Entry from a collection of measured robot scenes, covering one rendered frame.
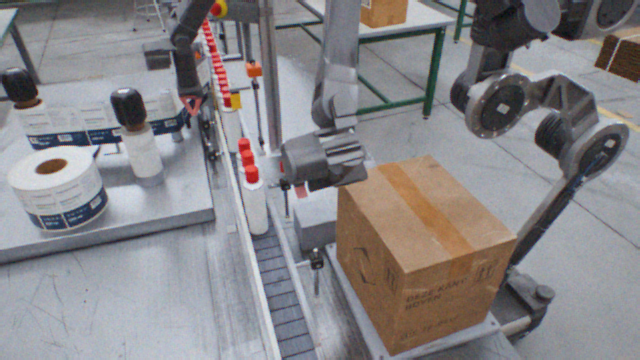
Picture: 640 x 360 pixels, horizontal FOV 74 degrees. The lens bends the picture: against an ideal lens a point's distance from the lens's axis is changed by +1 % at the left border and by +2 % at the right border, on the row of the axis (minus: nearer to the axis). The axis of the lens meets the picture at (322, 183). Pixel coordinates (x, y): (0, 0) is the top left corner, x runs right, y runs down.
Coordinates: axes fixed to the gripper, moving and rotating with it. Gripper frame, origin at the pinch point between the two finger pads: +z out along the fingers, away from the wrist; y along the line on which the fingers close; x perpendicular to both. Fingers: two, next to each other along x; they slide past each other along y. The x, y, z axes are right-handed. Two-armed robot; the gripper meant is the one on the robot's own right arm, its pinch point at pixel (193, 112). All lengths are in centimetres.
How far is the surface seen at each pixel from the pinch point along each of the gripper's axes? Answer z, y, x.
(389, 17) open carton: 21, -140, 134
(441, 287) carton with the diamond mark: 2, 77, 38
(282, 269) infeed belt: 19, 50, 14
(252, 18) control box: -22.9, -9.7, 21.2
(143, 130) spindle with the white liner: 1.7, 3.7, -14.4
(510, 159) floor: 103, -71, 204
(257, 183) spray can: 2.7, 35.8, 11.6
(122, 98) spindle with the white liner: -8.9, 4.3, -17.3
